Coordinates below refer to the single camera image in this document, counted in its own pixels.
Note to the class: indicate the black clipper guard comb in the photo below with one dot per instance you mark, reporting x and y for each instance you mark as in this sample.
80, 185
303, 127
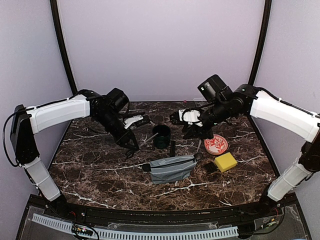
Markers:
210, 168

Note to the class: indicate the long black-handled scissors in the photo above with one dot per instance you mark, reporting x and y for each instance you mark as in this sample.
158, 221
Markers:
199, 145

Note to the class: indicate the yellow sponge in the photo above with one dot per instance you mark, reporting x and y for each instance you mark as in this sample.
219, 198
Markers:
225, 162

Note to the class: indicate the small black scissors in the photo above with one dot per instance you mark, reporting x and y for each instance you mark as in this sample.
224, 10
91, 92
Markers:
146, 141

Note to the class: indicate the white slotted cable duct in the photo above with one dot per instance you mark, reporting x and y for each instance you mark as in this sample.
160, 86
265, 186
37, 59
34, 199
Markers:
134, 232

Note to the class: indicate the black front table rail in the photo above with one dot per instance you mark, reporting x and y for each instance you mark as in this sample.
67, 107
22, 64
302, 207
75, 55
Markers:
102, 216

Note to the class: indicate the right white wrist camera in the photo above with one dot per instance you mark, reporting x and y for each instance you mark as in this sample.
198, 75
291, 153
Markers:
186, 117

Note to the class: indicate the right black frame post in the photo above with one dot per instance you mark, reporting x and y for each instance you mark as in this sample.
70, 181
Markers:
261, 41

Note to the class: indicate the left black frame post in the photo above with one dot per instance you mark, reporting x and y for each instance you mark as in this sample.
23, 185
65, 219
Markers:
62, 45

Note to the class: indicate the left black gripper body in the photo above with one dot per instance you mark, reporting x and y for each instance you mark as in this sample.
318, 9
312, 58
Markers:
125, 137

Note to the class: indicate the grey zipper pouch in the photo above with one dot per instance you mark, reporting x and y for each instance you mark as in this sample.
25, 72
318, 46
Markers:
171, 169

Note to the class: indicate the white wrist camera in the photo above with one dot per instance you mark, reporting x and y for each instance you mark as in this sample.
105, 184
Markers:
136, 121
186, 117

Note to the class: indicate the black frame post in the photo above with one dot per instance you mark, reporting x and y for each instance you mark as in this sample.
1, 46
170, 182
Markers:
261, 41
62, 45

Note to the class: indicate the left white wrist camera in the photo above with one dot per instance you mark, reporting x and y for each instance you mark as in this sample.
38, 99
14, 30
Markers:
136, 121

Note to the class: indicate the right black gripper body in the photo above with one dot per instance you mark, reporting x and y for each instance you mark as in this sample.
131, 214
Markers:
208, 133

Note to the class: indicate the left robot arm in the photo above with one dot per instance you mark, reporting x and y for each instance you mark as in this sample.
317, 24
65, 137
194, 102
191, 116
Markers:
21, 127

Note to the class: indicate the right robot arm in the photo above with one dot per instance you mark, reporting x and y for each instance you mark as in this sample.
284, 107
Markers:
261, 105

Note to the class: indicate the dark green mug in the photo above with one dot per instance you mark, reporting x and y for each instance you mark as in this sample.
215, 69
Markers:
162, 137

